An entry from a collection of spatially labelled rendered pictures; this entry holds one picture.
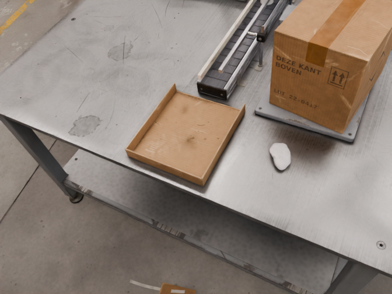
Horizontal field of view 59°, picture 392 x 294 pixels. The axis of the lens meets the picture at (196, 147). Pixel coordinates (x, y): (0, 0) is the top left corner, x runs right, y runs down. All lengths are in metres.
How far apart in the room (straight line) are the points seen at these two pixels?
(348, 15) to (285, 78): 0.22
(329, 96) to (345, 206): 0.29
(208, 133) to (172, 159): 0.14
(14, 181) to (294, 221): 1.81
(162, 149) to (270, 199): 0.36
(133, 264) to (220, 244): 0.49
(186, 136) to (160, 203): 0.65
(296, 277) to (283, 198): 0.62
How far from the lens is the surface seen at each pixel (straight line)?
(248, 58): 1.28
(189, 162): 1.03
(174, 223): 1.62
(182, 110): 1.16
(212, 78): 1.18
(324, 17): 1.01
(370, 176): 1.05
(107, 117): 1.22
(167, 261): 1.80
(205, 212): 1.63
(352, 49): 0.92
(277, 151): 1.00
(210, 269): 1.76
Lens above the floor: 1.68
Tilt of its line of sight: 53 degrees down
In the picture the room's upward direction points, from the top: 11 degrees counter-clockwise
